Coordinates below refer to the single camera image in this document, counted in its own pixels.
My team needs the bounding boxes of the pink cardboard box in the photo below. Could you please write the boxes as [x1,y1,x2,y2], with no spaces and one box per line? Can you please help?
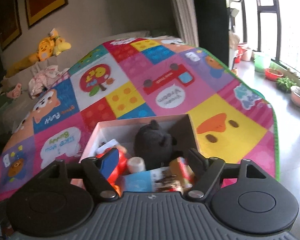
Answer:
[70,113,201,196]

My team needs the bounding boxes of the blue card packet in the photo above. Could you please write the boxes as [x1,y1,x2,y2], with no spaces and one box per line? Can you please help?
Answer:
[117,167,171,192]

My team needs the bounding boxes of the yellow round keychain toy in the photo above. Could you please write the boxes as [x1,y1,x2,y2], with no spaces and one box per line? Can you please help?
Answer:
[169,157,194,189]

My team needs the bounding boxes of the black plush toy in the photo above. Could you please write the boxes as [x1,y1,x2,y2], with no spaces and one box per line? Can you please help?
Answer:
[134,119,177,170]

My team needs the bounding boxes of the beige curtain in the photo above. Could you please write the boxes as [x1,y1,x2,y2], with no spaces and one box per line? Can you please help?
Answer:
[171,0,199,47]

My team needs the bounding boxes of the pink crumpled clothes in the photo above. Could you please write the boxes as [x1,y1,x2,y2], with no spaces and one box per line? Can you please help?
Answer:
[28,65,69,99]

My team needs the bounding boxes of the colourful cartoon play mat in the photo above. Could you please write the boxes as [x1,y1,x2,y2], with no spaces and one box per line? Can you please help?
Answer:
[0,38,279,201]

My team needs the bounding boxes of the yellow tiger plush toy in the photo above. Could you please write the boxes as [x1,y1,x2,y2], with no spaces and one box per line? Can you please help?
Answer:
[5,28,71,79]

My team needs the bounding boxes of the red basin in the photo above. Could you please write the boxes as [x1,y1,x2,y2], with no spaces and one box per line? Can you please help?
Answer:
[264,68,283,82]

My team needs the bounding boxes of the white small bottle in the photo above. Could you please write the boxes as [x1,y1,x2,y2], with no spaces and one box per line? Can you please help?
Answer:
[127,157,146,174]

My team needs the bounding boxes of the green potted plant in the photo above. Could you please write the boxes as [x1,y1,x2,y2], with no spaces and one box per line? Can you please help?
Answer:
[276,77,296,93]

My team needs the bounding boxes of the black-haired doll keychain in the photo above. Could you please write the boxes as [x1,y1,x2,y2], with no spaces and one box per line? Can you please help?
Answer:
[155,175,184,194]

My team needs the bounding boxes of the red doll keychain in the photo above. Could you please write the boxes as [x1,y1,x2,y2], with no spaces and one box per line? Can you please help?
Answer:
[95,144,127,187]

